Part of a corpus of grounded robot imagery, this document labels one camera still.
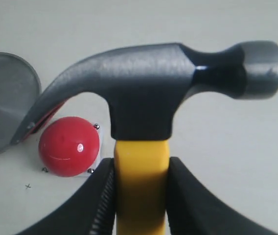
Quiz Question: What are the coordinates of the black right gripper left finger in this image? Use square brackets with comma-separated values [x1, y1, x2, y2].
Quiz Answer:
[19, 158, 115, 235]

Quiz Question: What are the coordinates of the red dome push button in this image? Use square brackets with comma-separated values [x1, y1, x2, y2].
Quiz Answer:
[38, 117, 103, 177]

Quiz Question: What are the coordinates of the round stainless steel plate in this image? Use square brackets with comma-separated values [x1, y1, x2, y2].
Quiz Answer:
[0, 52, 42, 153]

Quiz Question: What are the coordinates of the yellow black claw hammer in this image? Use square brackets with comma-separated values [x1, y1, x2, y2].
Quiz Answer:
[11, 41, 278, 235]

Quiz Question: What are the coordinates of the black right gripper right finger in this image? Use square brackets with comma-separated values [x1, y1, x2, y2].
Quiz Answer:
[166, 157, 275, 235]

